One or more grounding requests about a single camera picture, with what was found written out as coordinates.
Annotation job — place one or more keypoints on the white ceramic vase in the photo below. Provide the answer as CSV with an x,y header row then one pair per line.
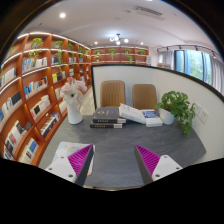
x,y
75,115

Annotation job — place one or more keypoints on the white plant pot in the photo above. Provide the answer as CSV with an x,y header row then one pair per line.
x,y
166,117

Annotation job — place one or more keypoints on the orange wall shelf unit with plants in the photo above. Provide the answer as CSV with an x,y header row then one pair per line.
x,y
120,55

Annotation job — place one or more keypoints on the white wall socket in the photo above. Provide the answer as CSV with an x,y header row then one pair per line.
x,y
197,108
203,115

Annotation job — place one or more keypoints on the black track light rail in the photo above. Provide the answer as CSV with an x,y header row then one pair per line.
x,y
186,47

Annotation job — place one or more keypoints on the pink and white flower bouquet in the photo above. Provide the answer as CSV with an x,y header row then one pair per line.
x,y
73,90

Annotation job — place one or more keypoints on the green leafy pothos plant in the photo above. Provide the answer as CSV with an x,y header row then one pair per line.
x,y
178,105

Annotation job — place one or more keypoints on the large window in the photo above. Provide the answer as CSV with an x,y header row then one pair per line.
x,y
195,65

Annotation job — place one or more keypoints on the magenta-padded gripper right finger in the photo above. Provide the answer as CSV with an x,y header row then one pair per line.
x,y
166,166

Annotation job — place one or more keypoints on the thick white book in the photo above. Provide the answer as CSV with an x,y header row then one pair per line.
x,y
131,113

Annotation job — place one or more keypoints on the blue-cover book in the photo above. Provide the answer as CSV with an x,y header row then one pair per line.
x,y
150,114

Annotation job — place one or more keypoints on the ceiling air vent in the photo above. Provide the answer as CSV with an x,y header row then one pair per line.
x,y
148,11

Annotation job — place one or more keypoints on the tan upholstered chair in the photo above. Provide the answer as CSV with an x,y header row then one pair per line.
x,y
113,93
144,96

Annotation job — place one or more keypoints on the multi-bulb ceiling light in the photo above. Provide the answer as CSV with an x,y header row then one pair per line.
x,y
118,39

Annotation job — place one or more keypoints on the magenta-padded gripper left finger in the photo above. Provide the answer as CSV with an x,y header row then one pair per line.
x,y
59,167

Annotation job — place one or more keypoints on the grey curtain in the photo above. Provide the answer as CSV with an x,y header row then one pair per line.
x,y
165,59
218,75

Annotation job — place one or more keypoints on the curved orange wooden bookshelf unit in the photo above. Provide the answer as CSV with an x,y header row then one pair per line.
x,y
33,96

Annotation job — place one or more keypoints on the white book with plain cover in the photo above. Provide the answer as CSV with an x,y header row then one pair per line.
x,y
154,122

